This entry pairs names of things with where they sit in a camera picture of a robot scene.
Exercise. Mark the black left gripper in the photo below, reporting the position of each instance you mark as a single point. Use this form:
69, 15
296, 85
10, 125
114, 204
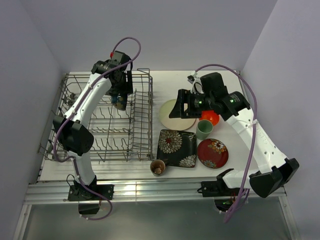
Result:
123, 89

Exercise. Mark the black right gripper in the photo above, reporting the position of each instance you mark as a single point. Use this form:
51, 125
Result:
184, 96

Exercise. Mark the dark blue beige bowl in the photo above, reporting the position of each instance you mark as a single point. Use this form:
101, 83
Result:
119, 101

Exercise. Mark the light green cup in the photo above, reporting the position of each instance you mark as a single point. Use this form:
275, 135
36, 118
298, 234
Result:
203, 129

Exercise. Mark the orange bowl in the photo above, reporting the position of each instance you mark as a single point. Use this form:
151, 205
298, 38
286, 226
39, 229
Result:
211, 116

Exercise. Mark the dark brown cup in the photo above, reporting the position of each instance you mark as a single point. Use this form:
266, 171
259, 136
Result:
158, 167

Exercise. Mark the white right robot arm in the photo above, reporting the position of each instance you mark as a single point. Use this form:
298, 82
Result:
275, 169

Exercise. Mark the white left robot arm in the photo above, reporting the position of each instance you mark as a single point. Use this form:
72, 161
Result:
72, 128

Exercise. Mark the black square floral plate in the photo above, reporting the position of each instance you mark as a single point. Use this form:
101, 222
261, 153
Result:
177, 148

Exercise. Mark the red round floral plate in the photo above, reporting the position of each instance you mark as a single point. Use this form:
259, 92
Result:
212, 153

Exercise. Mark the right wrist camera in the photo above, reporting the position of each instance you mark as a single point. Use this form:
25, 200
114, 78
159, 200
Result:
195, 82

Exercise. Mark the grey wire dish rack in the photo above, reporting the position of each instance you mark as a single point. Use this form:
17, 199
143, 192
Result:
118, 135

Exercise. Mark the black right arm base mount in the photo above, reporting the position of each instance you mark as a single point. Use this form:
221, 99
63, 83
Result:
217, 189

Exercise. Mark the aluminium table rail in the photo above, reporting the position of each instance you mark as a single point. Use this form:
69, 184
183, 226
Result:
133, 181

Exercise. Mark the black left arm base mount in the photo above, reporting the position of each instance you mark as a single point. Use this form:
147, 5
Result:
99, 192

